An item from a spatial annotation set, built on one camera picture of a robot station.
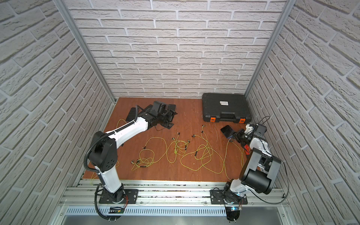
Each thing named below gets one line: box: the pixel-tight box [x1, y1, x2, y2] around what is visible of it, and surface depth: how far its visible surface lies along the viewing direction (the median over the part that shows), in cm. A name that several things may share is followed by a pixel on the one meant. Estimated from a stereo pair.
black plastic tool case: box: [201, 92, 252, 124], surface depth 109 cm
